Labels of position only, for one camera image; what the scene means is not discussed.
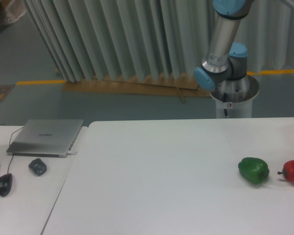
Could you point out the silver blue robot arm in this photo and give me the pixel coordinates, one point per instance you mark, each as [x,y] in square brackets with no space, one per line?
[223,44]

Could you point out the white usb plug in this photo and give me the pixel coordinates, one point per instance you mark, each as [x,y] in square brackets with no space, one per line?
[71,153]

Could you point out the silver closed laptop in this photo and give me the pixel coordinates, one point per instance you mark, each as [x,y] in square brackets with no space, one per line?
[46,137]

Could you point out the pale green curtain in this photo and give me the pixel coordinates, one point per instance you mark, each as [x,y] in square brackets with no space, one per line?
[154,39]

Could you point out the green bell pepper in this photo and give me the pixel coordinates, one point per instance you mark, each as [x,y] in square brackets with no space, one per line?
[254,170]

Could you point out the black earbuds case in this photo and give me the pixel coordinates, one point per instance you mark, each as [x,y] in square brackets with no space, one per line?
[38,167]

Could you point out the black computer mouse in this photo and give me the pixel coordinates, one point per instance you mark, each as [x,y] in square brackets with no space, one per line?
[6,181]

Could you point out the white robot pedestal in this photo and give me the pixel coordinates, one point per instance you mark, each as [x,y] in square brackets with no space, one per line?
[234,98]

